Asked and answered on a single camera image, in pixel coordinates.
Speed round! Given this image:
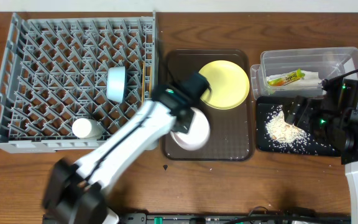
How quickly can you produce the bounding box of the dark brown serving tray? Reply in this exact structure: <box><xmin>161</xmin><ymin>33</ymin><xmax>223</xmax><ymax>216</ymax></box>
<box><xmin>161</xmin><ymin>49</ymin><xmax>255</xmax><ymax>161</ymax></box>

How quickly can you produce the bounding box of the pink white bowl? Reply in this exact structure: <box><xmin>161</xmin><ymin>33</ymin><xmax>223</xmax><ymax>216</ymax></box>
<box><xmin>170</xmin><ymin>107</ymin><xmax>211</xmax><ymax>151</ymax></box>

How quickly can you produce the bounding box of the white napkin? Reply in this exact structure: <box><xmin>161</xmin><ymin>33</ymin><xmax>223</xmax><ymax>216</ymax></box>
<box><xmin>265</xmin><ymin>70</ymin><xmax>322</xmax><ymax>90</ymax></box>

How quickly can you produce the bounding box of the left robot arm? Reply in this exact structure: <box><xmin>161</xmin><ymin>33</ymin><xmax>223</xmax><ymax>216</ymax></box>
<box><xmin>42</xmin><ymin>73</ymin><xmax>209</xmax><ymax>224</ymax></box>

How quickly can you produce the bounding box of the grey dishwasher rack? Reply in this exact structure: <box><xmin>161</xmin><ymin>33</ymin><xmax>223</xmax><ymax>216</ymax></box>
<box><xmin>0</xmin><ymin>14</ymin><xmax>158</xmax><ymax>153</ymax></box>

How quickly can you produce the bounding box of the small white cup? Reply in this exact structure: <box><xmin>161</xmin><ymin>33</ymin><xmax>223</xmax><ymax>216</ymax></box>
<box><xmin>72</xmin><ymin>118</ymin><xmax>103</xmax><ymax>139</ymax></box>

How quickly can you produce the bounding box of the black waste tray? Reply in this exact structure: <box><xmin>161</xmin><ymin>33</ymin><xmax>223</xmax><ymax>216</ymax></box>
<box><xmin>255</xmin><ymin>96</ymin><xmax>340</xmax><ymax>157</ymax></box>

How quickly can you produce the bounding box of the light blue bowl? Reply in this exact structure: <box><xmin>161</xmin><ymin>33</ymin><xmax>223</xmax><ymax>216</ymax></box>
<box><xmin>106</xmin><ymin>67</ymin><xmax>126</xmax><ymax>103</ymax></box>

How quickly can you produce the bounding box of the spilled rice pile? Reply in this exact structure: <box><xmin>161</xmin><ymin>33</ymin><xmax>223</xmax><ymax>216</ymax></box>
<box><xmin>265</xmin><ymin>105</ymin><xmax>310</xmax><ymax>148</ymax></box>

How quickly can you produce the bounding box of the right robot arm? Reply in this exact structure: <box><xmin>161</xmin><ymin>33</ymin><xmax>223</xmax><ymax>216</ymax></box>
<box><xmin>283</xmin><ymin>78</ymin><xmax>358</xmax><ymax>223</ymax></box>

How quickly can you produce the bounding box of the yellow plate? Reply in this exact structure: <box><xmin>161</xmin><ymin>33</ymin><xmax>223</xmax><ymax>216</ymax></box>
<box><xmin>199</xmin><ymin>60</ymin><xmax>250</xmax><ymax>110</ymax></box>

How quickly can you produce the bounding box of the clear plastic bin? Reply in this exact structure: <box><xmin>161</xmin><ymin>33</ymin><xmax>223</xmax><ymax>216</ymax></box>
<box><xmin>250</xmin><ymin>47</ymin><xmax>358</xmax><ymax>99</ymax></box>

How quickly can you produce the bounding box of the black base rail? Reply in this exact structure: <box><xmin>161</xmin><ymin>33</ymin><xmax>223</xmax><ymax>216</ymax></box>
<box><xmin>42</xmin><ymin>212</ymin><xmax>351</xmax><ymax>224</ymax></box>

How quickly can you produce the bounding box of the green orange snack wrapper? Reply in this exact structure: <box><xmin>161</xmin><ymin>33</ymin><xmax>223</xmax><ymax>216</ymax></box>
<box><xmin>267</xmin><ymin>69</ymin><xmax>305</xmax><ymax>86</ymax></box>

